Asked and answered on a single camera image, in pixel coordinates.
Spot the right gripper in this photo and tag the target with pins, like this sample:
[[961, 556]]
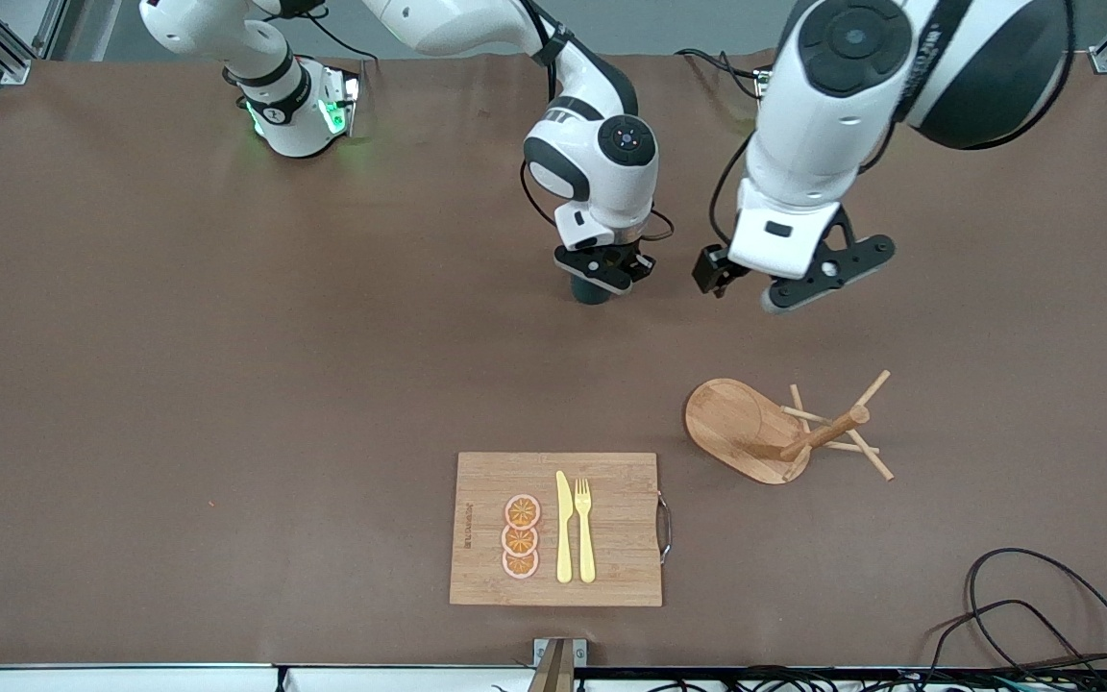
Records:
[[637, 261]]

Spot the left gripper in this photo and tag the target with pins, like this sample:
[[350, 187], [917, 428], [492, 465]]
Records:
[[710, 268]]

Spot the dark teal cup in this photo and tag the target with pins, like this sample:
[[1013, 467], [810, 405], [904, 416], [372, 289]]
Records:
[[592, 296]]

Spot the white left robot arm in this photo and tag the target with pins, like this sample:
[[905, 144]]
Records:
[[823, 125]]

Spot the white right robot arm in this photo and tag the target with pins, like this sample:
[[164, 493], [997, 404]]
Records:
[[602, 183]]

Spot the wooden cup rack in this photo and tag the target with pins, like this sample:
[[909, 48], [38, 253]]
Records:
[[736, 423]]

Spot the orange slice toy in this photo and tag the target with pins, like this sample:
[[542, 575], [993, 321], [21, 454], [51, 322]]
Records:
[[522, 511], [520, 541], [520, 567]]

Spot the yellow plastic knife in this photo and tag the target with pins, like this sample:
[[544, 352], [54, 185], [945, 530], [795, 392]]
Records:
[[564, 538]]

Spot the yellow plastic fork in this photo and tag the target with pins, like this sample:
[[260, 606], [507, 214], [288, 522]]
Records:
[[585, 548]]

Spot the wooden cutting board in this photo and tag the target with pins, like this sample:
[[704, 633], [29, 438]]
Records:
[[611, 577]]

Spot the brown table cover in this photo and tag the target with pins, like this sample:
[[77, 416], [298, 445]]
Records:
[[227, 384]]

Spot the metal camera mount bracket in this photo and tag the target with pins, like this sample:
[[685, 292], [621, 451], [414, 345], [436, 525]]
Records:
[[553, 673]]

